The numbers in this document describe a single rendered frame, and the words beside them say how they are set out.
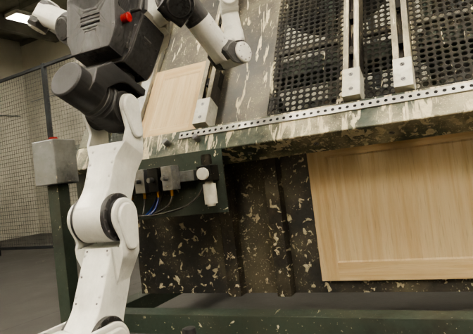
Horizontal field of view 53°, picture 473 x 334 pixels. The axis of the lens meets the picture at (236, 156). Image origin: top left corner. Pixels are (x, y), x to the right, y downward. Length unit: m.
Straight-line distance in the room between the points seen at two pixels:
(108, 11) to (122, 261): 0.76
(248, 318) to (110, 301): 0.60
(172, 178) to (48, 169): 0.52
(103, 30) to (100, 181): 0.47
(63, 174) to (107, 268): 0.67
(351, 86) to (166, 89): 0.89
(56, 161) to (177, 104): 0.55
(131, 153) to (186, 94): 0.65
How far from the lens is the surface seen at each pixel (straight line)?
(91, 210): 1.44
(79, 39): 1.63
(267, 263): 2.03
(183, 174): 1.79
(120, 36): 1.56
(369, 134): 1.64
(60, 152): 2.02
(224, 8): 1.80
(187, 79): 2.17
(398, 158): 1.83
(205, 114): 1.88
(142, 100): 2.21
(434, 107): 1.60
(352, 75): 1.72
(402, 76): 1.67
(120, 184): 1.50
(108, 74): 1.52
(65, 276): 2.05
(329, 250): 1.91
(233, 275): 2.04
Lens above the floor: 0.69
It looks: 3 degrees up
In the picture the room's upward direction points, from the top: 7 degrees counter-clockwise
